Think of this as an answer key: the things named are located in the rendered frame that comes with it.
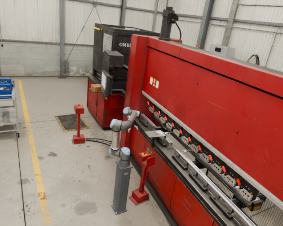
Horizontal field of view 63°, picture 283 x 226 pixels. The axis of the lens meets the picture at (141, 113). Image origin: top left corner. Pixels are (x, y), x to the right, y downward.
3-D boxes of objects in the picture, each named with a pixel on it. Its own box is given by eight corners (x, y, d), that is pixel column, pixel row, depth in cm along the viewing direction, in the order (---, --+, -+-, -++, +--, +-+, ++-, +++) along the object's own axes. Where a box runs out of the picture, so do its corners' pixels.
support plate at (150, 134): (144, 132, 349) (144, 131, 349) (159, 130, 360) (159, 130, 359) (149, 137, 334) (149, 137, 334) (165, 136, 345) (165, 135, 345)
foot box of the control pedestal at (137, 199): (128, 197, 356) (129, 191, 352) (140, 191, 371) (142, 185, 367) (135, 206, 342) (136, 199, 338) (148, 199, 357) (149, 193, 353)
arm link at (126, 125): (130, 125, 267) (140, 109, 311) (121, 123, 269) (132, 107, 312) (129, 134, 272) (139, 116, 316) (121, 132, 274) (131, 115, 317)
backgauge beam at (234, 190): (153, 118, 428) (154, 113, 424) (160, 118, 434) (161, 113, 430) (251, 211, 238) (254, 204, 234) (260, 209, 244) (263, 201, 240)
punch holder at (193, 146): (189, 147, 286) (192, 135, 280) (194, 146, 290) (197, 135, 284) (196, 154, 274) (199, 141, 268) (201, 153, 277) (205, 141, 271)
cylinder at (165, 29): (155, 38, 361) (160, 5, 343) (169, 39, 371) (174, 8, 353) (166, 41, 333) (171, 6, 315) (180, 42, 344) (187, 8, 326)
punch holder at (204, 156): (198, 156, 270) (201, 144, 263) (204, 155, 273) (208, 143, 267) (206, 163, 257) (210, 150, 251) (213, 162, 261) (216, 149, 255)
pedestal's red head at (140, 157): (137, 160, 335) (139, 149, 329) (145, 157, 345) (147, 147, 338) (145, 167, 321) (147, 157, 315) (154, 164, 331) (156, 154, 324)
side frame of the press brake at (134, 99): (118, 151, 471) (131, 33, 384) (155, 147, 507) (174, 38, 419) (122, 158, 451) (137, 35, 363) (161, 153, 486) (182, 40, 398)
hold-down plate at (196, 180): (188, 175, 283) (188, 173, 282) (192, 174, 286) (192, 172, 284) (203, 191, 259) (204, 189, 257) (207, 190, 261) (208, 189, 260)
